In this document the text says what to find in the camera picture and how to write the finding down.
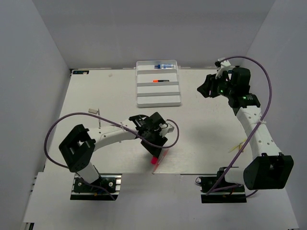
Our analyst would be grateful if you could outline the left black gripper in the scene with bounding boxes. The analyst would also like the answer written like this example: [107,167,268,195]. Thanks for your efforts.
[141,128,167,157]

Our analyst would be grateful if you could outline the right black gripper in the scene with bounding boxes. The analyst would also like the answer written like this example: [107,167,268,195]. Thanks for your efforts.
[197,70,235,98]

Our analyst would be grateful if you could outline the pink black highlighter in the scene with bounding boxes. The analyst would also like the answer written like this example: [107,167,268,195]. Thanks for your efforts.
[151,156,158,165]

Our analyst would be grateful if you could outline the clear blue-capped spray bottle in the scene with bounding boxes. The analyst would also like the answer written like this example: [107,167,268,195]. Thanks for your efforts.
[154,64,176,69]

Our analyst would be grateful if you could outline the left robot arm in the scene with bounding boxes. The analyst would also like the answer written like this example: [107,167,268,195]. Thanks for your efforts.
[59,112,174,191]

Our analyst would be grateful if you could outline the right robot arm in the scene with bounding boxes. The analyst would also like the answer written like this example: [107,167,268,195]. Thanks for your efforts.
[197,68,294,191]

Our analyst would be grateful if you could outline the lower pink pen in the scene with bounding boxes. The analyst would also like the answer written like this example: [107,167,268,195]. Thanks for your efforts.
[152,149,169,174]

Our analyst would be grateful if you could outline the white tiered organizer tray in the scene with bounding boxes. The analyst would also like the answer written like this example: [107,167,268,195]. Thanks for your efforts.
[136,60,181,108]

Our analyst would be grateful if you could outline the yellow pen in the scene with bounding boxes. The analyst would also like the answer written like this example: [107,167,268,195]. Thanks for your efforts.
[228,139,246,153]

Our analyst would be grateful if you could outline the white eraser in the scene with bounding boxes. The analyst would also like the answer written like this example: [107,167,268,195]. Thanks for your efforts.
[88,108,99,115]

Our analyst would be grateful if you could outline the left blue table label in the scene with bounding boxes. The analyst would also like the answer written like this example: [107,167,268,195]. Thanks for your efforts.
[72,70,89,75]

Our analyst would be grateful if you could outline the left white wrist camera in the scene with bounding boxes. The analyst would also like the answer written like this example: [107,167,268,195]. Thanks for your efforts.
[160,123,174,136]

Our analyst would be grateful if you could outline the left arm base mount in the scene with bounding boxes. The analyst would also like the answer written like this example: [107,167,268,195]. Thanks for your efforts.
[70,174,121,201]

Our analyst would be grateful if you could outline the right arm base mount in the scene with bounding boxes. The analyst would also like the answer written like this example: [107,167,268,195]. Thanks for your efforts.
[195,167,247,204]

